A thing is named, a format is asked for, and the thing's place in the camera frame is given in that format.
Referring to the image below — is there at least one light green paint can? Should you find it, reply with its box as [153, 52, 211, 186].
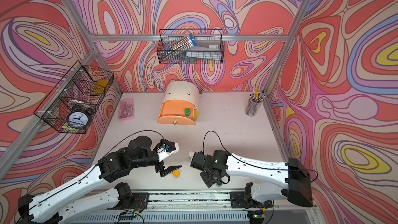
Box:
[184, 108, 191, 116]

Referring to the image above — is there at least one round white drawer cabinet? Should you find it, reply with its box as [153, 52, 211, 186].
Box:
[157, 81, 200, 125]

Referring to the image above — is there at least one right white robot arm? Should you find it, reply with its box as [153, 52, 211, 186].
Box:
[190, 150, 314, 207]

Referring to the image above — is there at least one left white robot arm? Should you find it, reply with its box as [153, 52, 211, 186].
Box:
[17, 136, 180, 224]

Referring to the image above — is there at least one pink plastic box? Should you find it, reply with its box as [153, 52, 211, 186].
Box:
[118, 97, 135, 121]

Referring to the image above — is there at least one clear pencil cup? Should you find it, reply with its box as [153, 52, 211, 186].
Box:
[245, 88, 265, 117]

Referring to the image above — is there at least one black alarm clock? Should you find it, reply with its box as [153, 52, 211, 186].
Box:
[66, 105, 93, 129]

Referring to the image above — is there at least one yellow object in basket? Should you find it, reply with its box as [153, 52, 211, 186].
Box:
[91, 79, 109, 96]

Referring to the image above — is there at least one grey white box in basket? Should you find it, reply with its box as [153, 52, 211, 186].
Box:
[186, 45, 222, 60]

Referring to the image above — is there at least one clear tube of pencils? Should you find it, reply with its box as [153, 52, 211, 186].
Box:
[160, 34, 197, 62]

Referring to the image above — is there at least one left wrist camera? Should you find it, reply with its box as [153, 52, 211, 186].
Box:
[153, 139, 179, 162]

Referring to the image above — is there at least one aluminium rail base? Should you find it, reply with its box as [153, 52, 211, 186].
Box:
[60, 189, 321, 224]

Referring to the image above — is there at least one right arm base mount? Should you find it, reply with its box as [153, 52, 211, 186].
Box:
[229, 183, 274, 209]

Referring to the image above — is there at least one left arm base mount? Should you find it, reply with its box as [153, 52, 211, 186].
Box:
[114, 183, 150, 211]

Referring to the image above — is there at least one black wire basket left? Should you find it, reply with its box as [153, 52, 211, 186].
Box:
[34, 61, 114, 134]

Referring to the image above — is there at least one black wire basket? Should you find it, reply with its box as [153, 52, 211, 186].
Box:
[157, 28, 224, 64]
[34, 61, 114, 134]

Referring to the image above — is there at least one black wire basket back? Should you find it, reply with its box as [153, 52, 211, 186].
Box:
[157, 28, 224, 64]

